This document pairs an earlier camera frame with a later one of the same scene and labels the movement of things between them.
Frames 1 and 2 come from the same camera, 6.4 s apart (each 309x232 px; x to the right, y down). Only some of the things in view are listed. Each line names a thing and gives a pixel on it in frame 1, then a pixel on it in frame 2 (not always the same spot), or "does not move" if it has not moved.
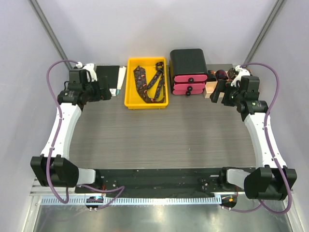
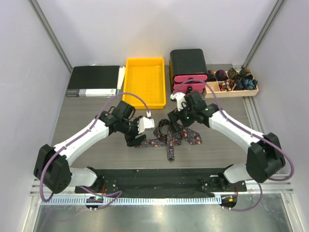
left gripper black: (104, 94) → (138, 139)
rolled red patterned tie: (221, 74) does not move
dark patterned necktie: (140, 80) → (167, 137)
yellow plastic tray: (133, 99) does not move
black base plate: (160, 181) does not move
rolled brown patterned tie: (231, 73) does not move
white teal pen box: (121, 72) does not move
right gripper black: (222, 86) → (174, 116)
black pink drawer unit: (188, 71) does not move
